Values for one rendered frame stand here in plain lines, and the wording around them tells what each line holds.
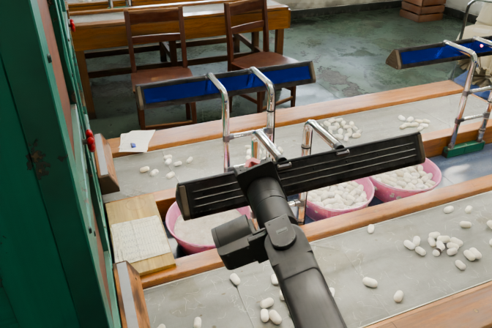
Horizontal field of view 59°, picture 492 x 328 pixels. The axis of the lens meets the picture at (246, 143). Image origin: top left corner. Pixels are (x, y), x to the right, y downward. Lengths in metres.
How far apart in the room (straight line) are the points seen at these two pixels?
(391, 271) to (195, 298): 0.53
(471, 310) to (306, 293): 0.74
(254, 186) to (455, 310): 0.68
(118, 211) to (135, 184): 0.20
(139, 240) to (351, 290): 0.59
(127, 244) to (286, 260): 0.77
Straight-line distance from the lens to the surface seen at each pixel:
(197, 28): 3.66
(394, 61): 1.78
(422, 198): 1.55
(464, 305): 1.25
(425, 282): 1.30
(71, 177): 0.43
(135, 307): 1.03
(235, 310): 1.15
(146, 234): 1.31
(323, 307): 0.54
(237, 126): 1.85
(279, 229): 0.61
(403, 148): 1.14
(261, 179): 0.72
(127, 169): 1.67
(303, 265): 0.57
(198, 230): 1.36
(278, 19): 3.89
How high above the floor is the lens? 1.64
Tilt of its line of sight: 30 degrees down
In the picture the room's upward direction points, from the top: straight up
